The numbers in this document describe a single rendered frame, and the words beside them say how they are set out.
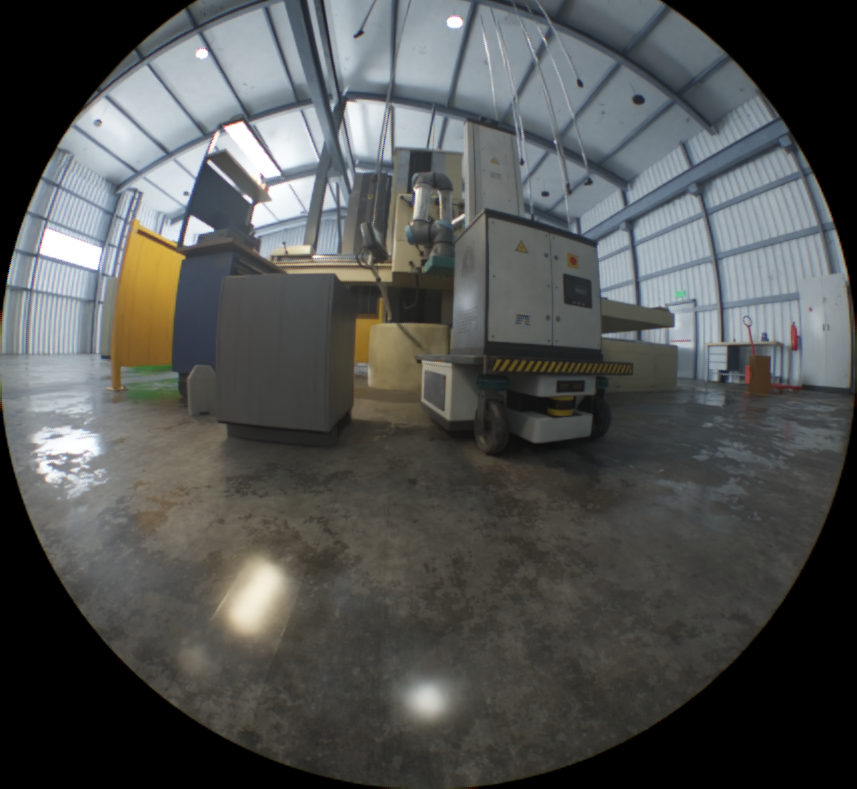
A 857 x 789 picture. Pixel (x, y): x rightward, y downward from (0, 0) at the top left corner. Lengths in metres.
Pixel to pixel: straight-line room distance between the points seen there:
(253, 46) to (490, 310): 10.03
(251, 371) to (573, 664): 1.02
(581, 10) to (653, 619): 8.65
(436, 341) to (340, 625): 2.44
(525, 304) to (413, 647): 0.97
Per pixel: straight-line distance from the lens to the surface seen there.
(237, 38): 10.26
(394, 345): 2.61
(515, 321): 1.01
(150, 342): 2.82
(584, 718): 0.36
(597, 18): 8.60
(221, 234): 1.94
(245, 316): 1.02
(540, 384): 0.93
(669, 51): 9.14
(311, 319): 0.92
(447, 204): 1.87
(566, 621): 0.42
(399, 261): 2.69
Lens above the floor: 0.31
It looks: 1 degrees down
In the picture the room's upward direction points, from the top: 2 degrees clockwise
